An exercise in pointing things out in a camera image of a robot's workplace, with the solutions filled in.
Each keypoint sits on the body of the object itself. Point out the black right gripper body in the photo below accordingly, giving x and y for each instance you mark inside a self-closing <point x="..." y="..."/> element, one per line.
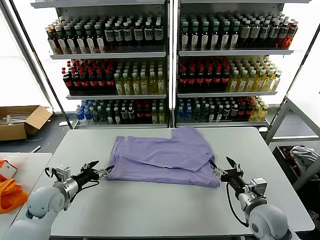
<point x="233" y="176"/>

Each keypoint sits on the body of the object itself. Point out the white packing material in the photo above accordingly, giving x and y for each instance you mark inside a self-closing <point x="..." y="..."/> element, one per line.
<point x="15" y="118"/>

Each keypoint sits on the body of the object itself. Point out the small dark drink bottle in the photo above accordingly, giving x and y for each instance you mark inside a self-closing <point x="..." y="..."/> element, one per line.
<point x="110" y="116"/>
<point x="131" y="115"/>
<point x="234" y="112"/>
<point x="227" y="112"/>
<point x="117" y="116"/>
<point x="124" y="115"/>

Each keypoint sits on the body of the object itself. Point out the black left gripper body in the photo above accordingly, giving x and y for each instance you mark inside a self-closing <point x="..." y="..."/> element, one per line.
<point x="86" y="177"/>

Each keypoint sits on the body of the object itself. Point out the white small floor object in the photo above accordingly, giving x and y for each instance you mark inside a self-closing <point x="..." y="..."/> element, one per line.
<point x="64" y="123"/>
<point x="263" y="129"/>

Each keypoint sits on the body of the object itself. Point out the plain purple T-shirt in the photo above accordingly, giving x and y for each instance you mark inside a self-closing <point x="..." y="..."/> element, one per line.
<point x="162" y="155"/>

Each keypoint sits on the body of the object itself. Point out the dark bottle black white label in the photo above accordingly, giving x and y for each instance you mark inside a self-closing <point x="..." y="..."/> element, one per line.
<point x="109" y="36"/>
<point x="158" y="34"/>
<point x="118" y="35"/>
<point x="148" y="34"/>
<point x="138" y="35"/>
<point x="127" y="35"/>

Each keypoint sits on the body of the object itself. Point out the open cardboard box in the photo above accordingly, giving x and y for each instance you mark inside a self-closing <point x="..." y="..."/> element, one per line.
<point x="15" y="132"/>

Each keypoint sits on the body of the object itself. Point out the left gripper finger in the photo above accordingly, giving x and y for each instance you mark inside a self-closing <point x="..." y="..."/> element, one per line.
<point x="103" y="174"/>
<point x="88" y="166"/>

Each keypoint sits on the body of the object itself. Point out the white grey garment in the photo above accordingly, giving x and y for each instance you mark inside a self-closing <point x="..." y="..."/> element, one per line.
<point x="303" y="155"/>

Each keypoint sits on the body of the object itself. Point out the small green drink bottle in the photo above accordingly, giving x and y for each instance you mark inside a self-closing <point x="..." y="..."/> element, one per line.
<point x="219" y="113"/>
<point x="197" y="113"/>
<point x="212" y="113"/>
<point x="102" y="116"/>
<point x="95" y="116"/>
<point x="205" y="113"/>

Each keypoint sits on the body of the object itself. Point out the grey diagonal metal beam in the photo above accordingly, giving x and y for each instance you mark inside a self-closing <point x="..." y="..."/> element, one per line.
<point x="38" y="75"/>

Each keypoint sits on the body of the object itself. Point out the dark bottle beige label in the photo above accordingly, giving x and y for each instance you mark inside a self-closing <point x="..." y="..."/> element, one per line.
<point x="255" y="33"/>
<point x="245" y="33"/>

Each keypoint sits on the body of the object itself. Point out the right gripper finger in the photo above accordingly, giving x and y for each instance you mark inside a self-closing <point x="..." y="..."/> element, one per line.
<point x="219" y="172"/>
<point x="238" y="168"/>

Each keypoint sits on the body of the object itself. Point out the dark diagonal metal pole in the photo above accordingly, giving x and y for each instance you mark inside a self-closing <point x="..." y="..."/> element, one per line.
<point x="39" y="60"/>
<point x="295" y="75"/>

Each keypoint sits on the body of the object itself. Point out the large cola bottle red cap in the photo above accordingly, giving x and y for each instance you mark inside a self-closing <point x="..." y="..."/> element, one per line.
<point x="208" y="80"/>
<point x="200" y="80"/>
<point x="68" y="83"/>
<point x="109" y="82"/>
<point x="84" y="83"/>
<point x="76" y="83"/>
<point x="183" y="80"/>
<point x="93" y="83"/>
<point x="217" y="80"/>
<point x="225" y="80"/>
<point x="191" y="80"/>
<point x="101" y="83"/>

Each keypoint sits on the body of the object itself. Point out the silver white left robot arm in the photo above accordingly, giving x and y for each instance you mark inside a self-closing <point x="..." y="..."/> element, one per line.
<point x="42" y="202"/>

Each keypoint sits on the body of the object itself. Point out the blue label water bottle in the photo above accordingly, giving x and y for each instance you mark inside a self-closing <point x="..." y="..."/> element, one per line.
<point x="180" y="113"/>
<point x="87" y="116"/>
<point x="188" y="113"/>
<point x="80" y="116"/>

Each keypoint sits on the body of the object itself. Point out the grey metal shelving unit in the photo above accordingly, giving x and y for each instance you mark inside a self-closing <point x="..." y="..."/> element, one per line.
<point x="235" y="53"/>
<point x="107" y="55"/>

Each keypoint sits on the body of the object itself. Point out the small yellow juice bottle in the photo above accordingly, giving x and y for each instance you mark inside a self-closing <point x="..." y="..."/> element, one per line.
<point x="155" y="115"/>
<point x="255" y="113"/>
<point x="263" y="112"/>
<point x="161" y="115"/>

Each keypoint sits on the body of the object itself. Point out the large yellow juice bottle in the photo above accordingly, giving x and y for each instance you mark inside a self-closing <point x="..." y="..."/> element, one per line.
<point x="119" y="87"/>
<point x="144" y="87"/>
<point x="250" y="85"/>
<point x="268" y="84"/>
<point x="234" y="85"/>
<point x="242" y="85"/>
<point x="135" y="87"/>
<point x="127" y="87"/>
<point x="152" y="86"/>
<point x="161" y="86"/>
<point x="275" y="83"/>
<point x="259" y="84"/>

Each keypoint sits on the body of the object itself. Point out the red drink bottle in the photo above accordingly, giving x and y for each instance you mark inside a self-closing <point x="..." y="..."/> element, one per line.
<point x="290" y="40"/>

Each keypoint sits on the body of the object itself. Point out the dark tea bottle green cap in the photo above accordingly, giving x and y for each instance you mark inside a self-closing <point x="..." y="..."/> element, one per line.
<point x="90" y="43"/>
<point x="225" y="37"/>
<point x="80" y="43"/>
<point x="215" y="37"/>
<point x="205" y="37"/>
<point x="195" y="37"/>
<point x="234" y="37"/>
<point x="70" y="43"/>
<point x="100" y="43"/>
<point x="185" y="37"/>
<point x="61" y="43"/>

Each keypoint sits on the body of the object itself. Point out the dark bottle grey label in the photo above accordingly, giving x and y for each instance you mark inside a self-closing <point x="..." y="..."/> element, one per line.
<point x="283" y="34"/>
<point x="273" y="33"/>
<point x="264" y="33"/>

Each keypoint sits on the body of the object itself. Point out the orange and white carton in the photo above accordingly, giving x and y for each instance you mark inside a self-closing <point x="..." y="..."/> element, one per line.
<point x="8" y="170"/>

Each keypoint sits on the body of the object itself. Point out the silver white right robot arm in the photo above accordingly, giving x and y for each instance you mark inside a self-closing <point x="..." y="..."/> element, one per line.
<point x="270" y="220"/>

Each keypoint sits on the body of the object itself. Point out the orange cloth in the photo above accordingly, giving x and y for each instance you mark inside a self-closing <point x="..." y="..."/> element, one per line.
<point x="11" y="197"/>

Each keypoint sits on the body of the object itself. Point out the red garment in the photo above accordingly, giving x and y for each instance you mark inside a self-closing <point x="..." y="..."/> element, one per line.
<point x="287" y="153"/>

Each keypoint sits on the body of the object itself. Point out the black plastic crate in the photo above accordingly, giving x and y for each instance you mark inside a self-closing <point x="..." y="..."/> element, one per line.
<point x="281" y="162"/>

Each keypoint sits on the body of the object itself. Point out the small cola bottle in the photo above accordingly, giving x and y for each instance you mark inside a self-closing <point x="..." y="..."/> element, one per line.
<point x="147" y="115"/>
<point x="248" y="112"/>
<point x="241" y="112"/>
<point x="139" y="115"/>

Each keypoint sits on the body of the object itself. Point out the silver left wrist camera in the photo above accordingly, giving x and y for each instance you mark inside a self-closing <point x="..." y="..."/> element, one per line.
<point x="62" y="172"/>

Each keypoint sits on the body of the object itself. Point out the white strip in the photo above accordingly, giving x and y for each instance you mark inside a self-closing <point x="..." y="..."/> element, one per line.
<point x="36" y="149"/>

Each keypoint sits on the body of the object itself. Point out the reddish tea bottle white label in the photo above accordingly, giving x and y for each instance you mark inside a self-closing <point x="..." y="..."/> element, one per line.
<point x="52" y="45"/>

